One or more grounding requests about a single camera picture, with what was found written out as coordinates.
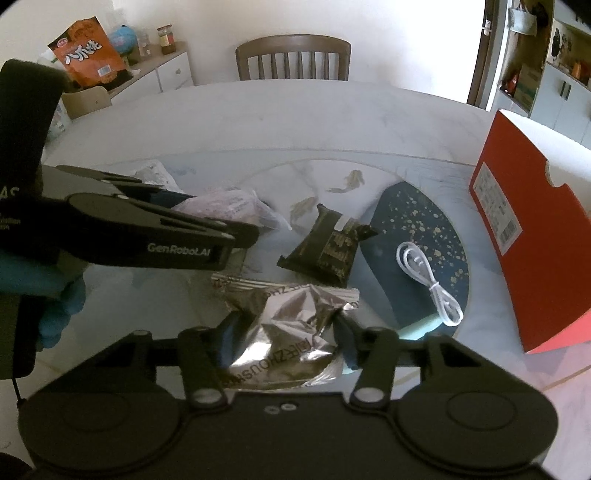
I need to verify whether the orange snack bag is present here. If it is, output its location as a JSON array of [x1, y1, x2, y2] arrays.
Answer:
[[48, 17, 127, 88]]

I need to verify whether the white barcode wrapper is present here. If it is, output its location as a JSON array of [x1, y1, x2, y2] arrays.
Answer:
[[134, 159, 182, 191]]

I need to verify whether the brown door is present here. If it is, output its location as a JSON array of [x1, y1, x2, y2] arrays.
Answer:
[[466, 0, 509, 112]]

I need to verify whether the dark speckled placemat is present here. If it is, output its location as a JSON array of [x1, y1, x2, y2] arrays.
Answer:
[[348, 181, 472, 340]]

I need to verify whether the small printed cardboard box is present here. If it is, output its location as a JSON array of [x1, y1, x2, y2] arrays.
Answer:
[[515, 65, 543, 112]]

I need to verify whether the round glass turntable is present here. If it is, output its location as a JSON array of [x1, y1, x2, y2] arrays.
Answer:
[[0, 148, 591, 402]]

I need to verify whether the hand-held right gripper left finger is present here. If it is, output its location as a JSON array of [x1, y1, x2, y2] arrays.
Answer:
[[92, 313, 243, 409]]

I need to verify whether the white marble desktop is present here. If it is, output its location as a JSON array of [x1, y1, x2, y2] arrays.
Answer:
[[0, 80, 591, 480]]

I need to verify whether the silver foil snack packet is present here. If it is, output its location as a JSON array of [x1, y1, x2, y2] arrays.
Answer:
[[211, 272, 360, 391]]

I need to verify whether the white wall cabinet unit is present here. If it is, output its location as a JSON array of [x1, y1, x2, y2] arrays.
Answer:
[[496, 0, 591, 153]]

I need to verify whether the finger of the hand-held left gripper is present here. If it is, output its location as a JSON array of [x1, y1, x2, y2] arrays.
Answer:
[[44, 166, 195, 208], [69, 193, 260, 248]]

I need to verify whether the blue globe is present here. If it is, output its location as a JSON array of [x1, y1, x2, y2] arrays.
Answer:
[[111, 24, 137, 57]]

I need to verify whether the white sideboard cabinet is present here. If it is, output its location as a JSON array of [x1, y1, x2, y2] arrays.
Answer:
[[69, 41, 195, 108]]

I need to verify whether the open brown cardboard box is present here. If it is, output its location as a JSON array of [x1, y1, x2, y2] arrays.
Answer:
[[62, 85, 112, 121]]

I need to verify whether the purple bread bag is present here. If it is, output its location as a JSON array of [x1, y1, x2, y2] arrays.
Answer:
[[173, 187, 291, 232]]

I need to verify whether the dark green snack packet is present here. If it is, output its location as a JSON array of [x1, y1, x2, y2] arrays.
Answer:
[[277, 203, 379, 282]]

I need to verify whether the grey hanging tote bag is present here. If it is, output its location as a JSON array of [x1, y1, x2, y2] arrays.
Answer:
[[508, 2, 539, 37]]

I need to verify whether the person's left hand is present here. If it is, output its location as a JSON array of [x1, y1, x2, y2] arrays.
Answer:
[[0, 251, 87, 352]]

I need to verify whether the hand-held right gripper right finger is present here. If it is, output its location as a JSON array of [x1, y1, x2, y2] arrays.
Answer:
[[335, 309, 485, 408]]

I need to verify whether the white plastic packet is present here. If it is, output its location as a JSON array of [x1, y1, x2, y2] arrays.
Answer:
[[46, 99, 71, 139]]

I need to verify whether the red cardboard box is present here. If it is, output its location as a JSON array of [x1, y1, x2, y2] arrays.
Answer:
[[468, 109, 591, 354]]

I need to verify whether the brown wooden chair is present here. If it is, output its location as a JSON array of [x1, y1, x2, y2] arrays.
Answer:
[[235, 34, 352, 82]]

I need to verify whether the white cable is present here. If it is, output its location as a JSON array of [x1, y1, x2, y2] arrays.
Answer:
[[396, 241, 464, 325]]

